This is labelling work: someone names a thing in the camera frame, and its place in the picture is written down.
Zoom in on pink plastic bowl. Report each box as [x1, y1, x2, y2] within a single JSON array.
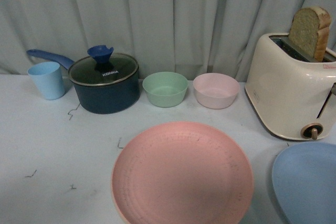
[[193, 73, 240, 109]]

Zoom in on blue plate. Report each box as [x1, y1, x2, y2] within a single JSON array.
[[272, 142, 335, 223]]

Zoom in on pink plate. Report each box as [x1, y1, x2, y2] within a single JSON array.
[[111, 122, 254, 223]]

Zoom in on grey curtain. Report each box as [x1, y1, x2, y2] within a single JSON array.
[[1, 0, 335, 81]]

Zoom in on green plastic bowl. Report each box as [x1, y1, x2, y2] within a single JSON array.
[[142, 72, 188, 108]]

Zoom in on bread slice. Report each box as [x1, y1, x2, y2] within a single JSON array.
[[288, 6, 331, 62]]

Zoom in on cream white toaster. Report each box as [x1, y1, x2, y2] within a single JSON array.
[[245, 33, 335, 141]]

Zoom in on glass pot lid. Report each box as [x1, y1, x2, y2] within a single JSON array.
[[69, 45, 139, 87]]

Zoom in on dark blue saucepan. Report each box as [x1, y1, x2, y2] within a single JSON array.
[[27, 49, 140, 114]]

